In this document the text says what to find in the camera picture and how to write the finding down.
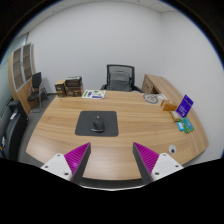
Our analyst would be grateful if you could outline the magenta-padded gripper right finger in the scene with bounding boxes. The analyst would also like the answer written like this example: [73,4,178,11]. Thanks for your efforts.
[132,142,184,185]

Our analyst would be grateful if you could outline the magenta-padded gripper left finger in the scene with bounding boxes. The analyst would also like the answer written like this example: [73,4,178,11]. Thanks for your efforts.
[40,142,92,185]

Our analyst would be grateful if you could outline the black computer mouse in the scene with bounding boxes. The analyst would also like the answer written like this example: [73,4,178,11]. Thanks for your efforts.
[90,115,106,134]

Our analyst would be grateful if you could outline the dark grey mouse pad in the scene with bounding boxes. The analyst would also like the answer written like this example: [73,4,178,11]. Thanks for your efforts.
[74,110,120,138]

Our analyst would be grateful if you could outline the small tan box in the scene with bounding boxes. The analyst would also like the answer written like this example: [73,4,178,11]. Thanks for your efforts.
[169,110,183,123]

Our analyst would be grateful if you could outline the green flat box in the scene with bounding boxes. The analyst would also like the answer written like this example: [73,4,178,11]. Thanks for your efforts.
[180,117,195,134]

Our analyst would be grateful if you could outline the orange box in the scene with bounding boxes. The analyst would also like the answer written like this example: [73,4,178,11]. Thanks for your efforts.
[160,99,179,112]

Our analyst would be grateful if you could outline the grey round disc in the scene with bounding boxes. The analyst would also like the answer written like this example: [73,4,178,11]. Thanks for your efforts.
[142,92,159,105]

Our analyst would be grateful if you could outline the purple sign stand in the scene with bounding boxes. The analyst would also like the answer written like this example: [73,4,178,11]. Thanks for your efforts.
[175,94,195,119]

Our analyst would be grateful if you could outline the white printed paper sheet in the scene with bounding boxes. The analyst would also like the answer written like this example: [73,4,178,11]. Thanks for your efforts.
[81,89,107,100]

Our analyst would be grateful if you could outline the black padded office chair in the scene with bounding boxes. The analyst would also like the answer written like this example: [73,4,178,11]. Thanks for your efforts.
[0,99,29,163]

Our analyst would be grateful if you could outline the light brown cardboard box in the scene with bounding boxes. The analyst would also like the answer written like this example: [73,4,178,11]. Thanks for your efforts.
[54,79,68,98]

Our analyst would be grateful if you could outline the wooden side cabinet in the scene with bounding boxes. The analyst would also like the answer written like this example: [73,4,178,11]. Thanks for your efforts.
[141,73,178,101]

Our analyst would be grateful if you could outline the dark printed cardboard box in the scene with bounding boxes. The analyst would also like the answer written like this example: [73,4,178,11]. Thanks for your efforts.
[64,75,83,88]

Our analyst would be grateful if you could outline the small black visitor chair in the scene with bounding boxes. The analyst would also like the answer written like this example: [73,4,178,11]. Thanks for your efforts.
[26,71,48,114]

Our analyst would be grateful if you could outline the black mesh office chair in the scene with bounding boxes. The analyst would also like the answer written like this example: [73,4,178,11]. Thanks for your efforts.
[100,64,144,94]

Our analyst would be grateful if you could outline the wooden shelf unit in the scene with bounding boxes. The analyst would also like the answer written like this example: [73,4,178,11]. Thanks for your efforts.
[8,43,43,116]

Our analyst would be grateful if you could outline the round desk cable grommet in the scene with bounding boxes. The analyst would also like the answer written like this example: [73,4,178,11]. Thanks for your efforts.
[168,144,178,155]

